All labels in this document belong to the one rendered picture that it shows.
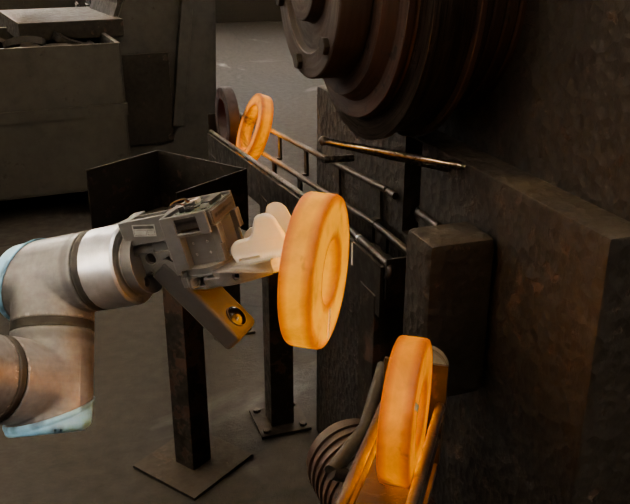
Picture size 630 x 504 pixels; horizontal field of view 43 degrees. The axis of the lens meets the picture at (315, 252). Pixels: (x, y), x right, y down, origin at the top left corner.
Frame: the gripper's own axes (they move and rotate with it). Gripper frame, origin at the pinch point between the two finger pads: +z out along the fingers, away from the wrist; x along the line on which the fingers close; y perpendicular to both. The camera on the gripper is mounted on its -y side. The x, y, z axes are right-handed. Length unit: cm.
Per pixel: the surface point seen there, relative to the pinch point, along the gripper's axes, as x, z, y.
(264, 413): 94, -64, -73
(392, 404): -5.8, 5.7, -14.7
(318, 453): 16.8, -14.5, -34.6
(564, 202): 25.3, 22.9, -7.3
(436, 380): 8.4, 6.6, -20.4
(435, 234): 29.0, 5.8, -10.0
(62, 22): 252, -188, 43
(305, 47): 44.8, -10.3, 16.9
